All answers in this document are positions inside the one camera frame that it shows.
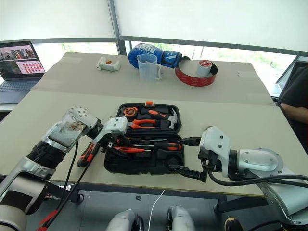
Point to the grey window frame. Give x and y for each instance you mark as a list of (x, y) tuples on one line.
[(118, 26)]

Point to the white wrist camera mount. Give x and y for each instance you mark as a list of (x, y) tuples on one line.
[(216, 142), (116, 126)]

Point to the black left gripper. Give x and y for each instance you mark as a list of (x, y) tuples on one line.
[(109, 142)]

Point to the open grey laptop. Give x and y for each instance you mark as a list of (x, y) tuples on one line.
[(16, 72)]

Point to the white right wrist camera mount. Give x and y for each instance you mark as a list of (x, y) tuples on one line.
[(216, 142)]

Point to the white plastic bracket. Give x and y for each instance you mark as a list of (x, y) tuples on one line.
[(107, 65)]

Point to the claw hammer orange black grip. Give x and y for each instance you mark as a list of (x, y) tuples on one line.
[(156, 112)]

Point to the white tape roll red core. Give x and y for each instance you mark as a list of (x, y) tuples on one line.
[(203, 68)]

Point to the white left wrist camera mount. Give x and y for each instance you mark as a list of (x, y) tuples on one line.
[(116, 126)]

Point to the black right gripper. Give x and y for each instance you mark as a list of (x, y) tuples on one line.
[(209, 160)]

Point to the dark laptop screen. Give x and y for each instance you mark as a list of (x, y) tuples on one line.
[(282, 80)]

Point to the thin black precision screwdriver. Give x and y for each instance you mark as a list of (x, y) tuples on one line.
[(149, 140)]

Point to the silver rounded robot leg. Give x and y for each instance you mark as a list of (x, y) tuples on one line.
[(122, 221), (180, 219)]

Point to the orange black tape measure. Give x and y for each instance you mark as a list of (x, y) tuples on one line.
[(130, 112)]

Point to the black plastic tool case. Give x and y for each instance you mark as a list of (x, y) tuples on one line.
[(144, 166)]

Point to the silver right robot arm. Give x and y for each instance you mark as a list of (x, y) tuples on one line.
[(255, 158)]

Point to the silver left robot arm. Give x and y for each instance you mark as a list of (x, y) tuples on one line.
[(60, 134)]

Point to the person in black shirt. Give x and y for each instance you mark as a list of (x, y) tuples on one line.
[(297, 96)]

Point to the blue boxing glove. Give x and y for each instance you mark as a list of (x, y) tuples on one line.
[(168, 57)]

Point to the orange black utility knife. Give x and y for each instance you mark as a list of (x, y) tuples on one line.
[(87, 155)]

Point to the clear plastic measuring jug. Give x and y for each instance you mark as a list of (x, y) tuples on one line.
[(146, 69)]

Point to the black yellow shoe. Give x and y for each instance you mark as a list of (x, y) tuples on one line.
[(233, 225)]

